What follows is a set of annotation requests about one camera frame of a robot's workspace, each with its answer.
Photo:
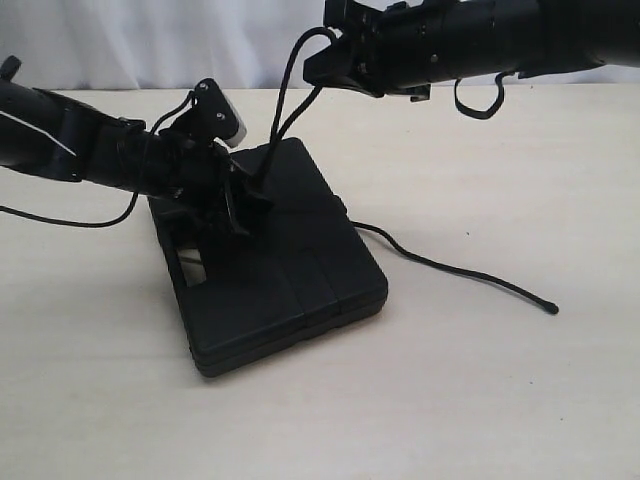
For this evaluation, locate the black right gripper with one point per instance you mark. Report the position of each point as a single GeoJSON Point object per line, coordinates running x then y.
{"type": "Point", "coordinates": [377, 52]}

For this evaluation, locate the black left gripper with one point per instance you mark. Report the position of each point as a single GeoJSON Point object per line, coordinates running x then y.
{"type": "Point", "coordinates": [204, 184]}

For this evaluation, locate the black plastic carry case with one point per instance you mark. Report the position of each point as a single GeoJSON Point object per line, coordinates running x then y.
{"type": "Point", "coordinates": [304, 272]}

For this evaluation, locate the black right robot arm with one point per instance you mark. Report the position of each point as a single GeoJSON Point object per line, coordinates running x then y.
{"type": "Point", "coordinates": [531, 38]}

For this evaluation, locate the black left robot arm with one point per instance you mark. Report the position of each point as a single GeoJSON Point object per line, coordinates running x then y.
{"type": "Point", "coordinates": [51, 136]}

